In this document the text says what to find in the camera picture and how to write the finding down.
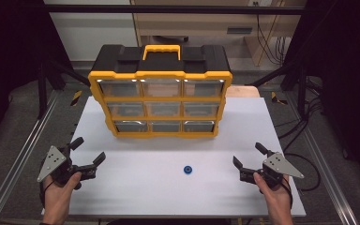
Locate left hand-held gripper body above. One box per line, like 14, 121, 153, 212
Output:
37, 143, 98, 188

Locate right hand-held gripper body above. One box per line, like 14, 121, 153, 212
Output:
239, 151, 306, 189

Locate yellow black drawer organizer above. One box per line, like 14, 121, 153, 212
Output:
87, 44, 233, 140

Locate person's right hand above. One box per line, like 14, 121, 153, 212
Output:
252, 172, 293, 218

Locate person's left hand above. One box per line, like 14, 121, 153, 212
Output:
41, 171, 83, 218

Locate yellow black hazard tape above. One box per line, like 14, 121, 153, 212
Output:
70, 90, 83, 107
270, 91, 289, 106

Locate white table board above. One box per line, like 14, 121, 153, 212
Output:
40, 96, 308, 218

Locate wooden table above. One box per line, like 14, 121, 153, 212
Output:
225, 85, 261, 98

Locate black metal stand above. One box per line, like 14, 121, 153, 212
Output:
247, 58, 309, 120
37, 58, 92, 120

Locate set of clear drawers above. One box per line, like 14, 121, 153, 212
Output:
107, 78, 226, 133

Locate black curtain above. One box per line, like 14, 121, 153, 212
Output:
283, 0, 360, 192
0, 0, 73, 153

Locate right hand-held gripper cable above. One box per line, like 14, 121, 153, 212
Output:
281, 175, 294, 210

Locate hand-held gripper cable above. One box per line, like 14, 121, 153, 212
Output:
281, 175, 294, 210
38, 179, 55, 209

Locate left hand-held gripper cable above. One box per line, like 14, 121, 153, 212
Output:
38, 179, 55, 209

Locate aluminium rail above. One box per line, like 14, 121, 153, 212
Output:
284, 93, 360, 225
0, 90, 61, 225

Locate black floor cable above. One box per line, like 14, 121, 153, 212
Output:
277, 101, 323, 192

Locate hanging black cables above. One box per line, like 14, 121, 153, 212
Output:
253, 1, 288, 67

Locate yellow carry handle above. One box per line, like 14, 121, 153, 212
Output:
142, 44, 182, 62

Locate black frame crossbar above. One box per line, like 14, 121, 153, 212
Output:
43, 4, 308, 15

